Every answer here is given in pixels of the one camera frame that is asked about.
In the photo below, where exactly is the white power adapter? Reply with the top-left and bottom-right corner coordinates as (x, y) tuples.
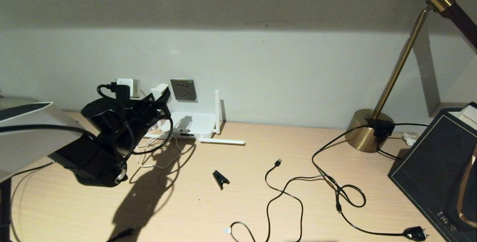
(151, 83), (170, 102)

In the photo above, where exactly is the white router with antennas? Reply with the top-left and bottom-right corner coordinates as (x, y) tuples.
(143, 90), (246, 146)

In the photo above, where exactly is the black clip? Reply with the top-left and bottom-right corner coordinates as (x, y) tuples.
(212, 170), (230, 190)

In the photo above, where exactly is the brass desk lamp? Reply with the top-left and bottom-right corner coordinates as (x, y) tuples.
(345, 0), (477, 152)

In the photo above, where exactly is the black block on lamp base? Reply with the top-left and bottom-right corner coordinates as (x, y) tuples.
(367, 118), (395, 138)

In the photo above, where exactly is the grey wall socket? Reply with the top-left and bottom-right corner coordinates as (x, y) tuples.
(170, 79), (197, 102)

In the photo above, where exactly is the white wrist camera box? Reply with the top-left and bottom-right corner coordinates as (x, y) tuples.
(117, 78), (141, 98)

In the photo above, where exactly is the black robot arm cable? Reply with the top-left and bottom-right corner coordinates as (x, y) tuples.
(0, 83), (174, 156)

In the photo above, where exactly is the black cable through grommet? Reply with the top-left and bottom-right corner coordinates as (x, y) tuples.
(10, 161), (56, 183)

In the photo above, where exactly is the black USB cable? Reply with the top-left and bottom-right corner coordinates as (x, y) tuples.
(224, 159), (303, 242)

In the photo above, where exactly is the black bag gold handle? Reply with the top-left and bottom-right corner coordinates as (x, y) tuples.
(388, 102), (477, 242)

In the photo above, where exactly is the black lamp power cord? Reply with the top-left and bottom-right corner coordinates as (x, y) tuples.
(312, 122), (428, 242)

